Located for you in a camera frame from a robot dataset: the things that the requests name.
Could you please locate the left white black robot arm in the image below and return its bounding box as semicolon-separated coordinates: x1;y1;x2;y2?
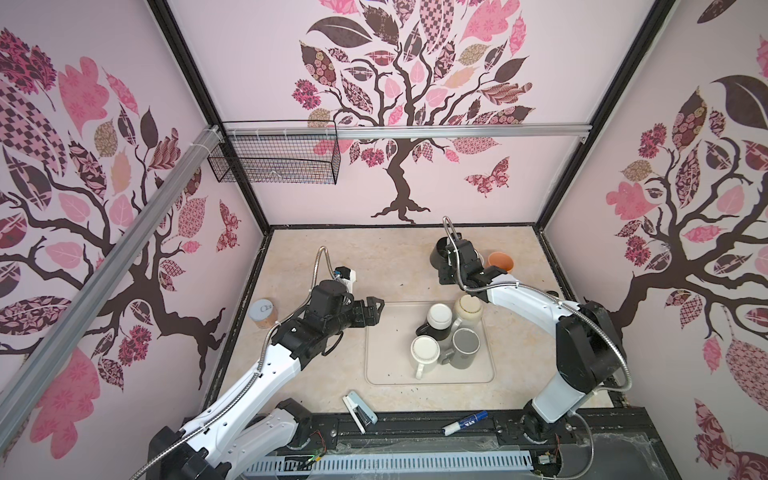
133;267;385;479

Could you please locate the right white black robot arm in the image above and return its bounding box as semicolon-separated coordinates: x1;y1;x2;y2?
430;216;633;444

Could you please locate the blue white marker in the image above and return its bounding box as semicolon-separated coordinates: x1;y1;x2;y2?
442;411;488;437

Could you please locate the black wire basket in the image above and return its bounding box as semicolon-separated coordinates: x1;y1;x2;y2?
208;120;341;185

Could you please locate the diagonal aluminium rail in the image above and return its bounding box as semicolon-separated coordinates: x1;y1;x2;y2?
1;125;222;448

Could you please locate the black base frame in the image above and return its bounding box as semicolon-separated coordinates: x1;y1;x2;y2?
160;407;682;480

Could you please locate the grey mug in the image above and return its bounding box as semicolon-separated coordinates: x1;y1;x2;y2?
438;328;481;370

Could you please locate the horizontal aluminium rail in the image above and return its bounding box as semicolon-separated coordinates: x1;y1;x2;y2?
224;122;592;140

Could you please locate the peach orange mug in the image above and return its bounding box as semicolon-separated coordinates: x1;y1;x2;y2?
487;252;515;273

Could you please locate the white teal stapler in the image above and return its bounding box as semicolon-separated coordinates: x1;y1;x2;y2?
342;390;378;434

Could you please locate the orange tin can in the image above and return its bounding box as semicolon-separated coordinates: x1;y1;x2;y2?
247;298;278;329

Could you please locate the cream beige mug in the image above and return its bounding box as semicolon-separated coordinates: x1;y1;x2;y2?
451;295;484;332

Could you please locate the white slotted cable duct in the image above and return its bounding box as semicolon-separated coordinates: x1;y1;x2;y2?
243;451;534;478

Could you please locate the translucent plastic tray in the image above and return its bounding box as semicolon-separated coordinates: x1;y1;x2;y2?
365;301;496;386

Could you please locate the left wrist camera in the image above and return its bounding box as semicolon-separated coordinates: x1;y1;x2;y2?
334;266;357;294

